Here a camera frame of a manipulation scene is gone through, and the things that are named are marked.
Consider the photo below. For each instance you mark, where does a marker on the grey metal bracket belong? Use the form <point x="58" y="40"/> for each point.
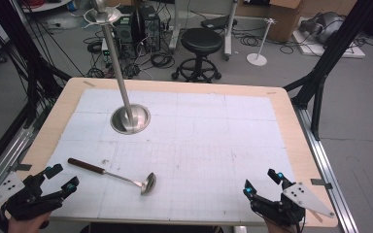
<point x="22" y="167"/>
<point x="322" y="183"/>

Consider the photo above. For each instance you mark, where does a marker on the white gridded paper mat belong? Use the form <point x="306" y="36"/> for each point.
<point x="207" y="145"/>

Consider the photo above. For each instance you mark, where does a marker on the white flat floor board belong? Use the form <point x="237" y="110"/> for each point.
<point x="353" y="51"/>

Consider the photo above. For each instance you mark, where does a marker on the black metal frame post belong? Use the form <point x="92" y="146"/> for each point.
<point x="16" y="42"/>
<point x="336" y="48"/>

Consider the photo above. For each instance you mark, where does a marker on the black round stool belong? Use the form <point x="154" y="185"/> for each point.
<point x="201" y="42"/>

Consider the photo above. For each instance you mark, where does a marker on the person's right hand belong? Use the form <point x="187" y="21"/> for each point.
<point x="277" y="227"/>

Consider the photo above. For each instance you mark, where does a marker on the black computer tower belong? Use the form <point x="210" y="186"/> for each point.
<point x="150" y="27"/>

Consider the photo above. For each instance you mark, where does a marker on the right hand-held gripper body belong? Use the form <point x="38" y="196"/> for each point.
<point x="288" y="202"/>

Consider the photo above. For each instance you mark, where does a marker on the tall metal stand round base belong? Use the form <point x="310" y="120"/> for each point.
<point x="119" y="74"/>

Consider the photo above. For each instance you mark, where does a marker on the white desk leg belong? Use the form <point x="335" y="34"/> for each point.
<point x="175" y="29"/>
<point x="230" y="29"/>

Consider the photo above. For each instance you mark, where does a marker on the small white floor stand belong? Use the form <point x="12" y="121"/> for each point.
<point x="261" y="42"/>

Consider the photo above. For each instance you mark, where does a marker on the person's left hand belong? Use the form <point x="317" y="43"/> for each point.
<point x="29" y="224"/>

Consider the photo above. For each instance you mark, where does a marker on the cardboard box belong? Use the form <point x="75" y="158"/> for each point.
<point x="286" y="19"/>

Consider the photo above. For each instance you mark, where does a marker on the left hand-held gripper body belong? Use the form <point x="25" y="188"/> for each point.
<point x="29" y="202"/>

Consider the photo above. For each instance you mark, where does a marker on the grey bag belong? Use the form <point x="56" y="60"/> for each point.
<point x="323" y="26"/>

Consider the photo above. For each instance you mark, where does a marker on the aluminium rail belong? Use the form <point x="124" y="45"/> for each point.
<point x="3" y="161"/>
<point x="328" y="174"/>

